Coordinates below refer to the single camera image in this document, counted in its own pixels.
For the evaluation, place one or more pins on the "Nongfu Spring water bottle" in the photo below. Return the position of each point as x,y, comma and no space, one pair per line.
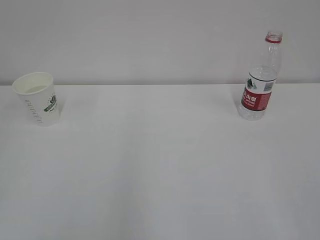
262,76

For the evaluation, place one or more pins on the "white paper cup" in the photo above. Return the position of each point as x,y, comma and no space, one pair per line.
37,92

